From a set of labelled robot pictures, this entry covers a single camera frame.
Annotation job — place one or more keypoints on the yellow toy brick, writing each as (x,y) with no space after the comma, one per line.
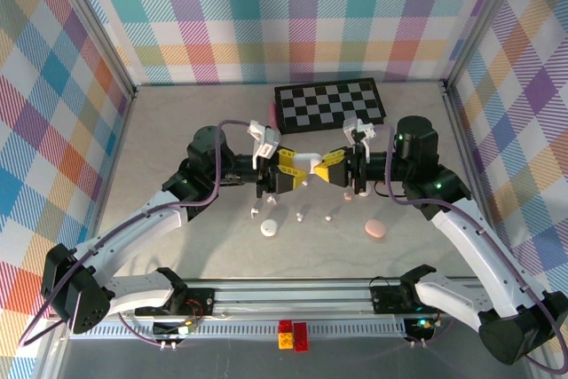
(285,341)

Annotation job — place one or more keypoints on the white round earbud case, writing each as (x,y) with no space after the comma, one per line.
(269,228)

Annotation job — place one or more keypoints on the aluminium frame post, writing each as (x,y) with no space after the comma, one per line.
(103,39)
(481,19)

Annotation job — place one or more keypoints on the pink earbud case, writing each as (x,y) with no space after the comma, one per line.
(376,229)

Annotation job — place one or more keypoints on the black electronics bracket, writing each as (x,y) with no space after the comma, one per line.
(168,329)
(421,326)

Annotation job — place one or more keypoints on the small red toy brick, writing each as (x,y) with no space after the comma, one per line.
(285,326)

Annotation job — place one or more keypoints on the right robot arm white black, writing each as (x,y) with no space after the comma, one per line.
(479,255)

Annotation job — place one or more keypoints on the black grey checkerboard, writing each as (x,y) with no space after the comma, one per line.
(328,104)

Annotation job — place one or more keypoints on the white rounded square earbud case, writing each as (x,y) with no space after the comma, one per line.
(306,160)

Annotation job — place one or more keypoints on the pink cylindrical tube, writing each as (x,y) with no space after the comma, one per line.
(272,115)

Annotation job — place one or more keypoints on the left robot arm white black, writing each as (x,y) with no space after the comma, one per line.
(146,229)

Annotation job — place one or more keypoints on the long red toy brick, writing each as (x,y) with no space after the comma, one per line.
(301,335)

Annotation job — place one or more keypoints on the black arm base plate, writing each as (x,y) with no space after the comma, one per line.
(386,299)
(199,301)

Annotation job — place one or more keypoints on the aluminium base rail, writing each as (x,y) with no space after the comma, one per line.
(288,297)

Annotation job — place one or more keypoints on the aluminium floor side rail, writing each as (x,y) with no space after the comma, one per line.
(114,152)
(459,130)

